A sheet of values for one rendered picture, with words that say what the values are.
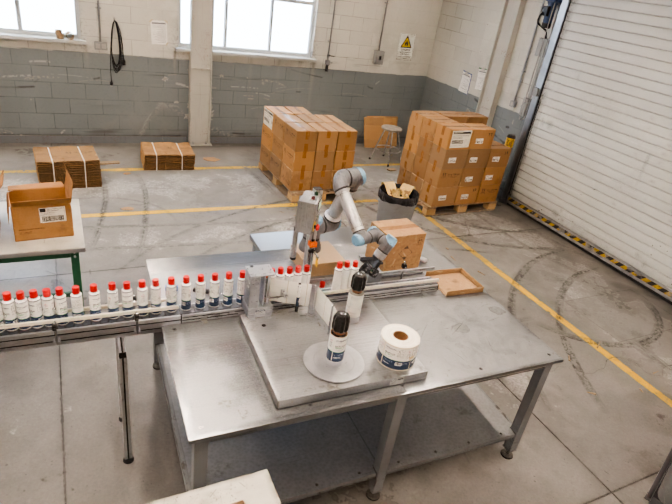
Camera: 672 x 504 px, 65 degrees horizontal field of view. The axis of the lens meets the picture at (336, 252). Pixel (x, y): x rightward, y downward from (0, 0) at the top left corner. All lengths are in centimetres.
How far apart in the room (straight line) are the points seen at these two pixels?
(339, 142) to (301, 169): 57
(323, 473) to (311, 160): 424
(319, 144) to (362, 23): 299
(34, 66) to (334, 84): 421
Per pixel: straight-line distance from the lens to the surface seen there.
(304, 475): 305
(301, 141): 635
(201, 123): 830
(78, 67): 798
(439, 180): 671
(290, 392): 250
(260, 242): 377
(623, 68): 693
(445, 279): 372
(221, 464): 307
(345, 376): 260
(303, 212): 288
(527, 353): 327
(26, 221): 389
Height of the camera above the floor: 259
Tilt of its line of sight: 28 degrees down
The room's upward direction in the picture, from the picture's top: 9 degrees clockwise
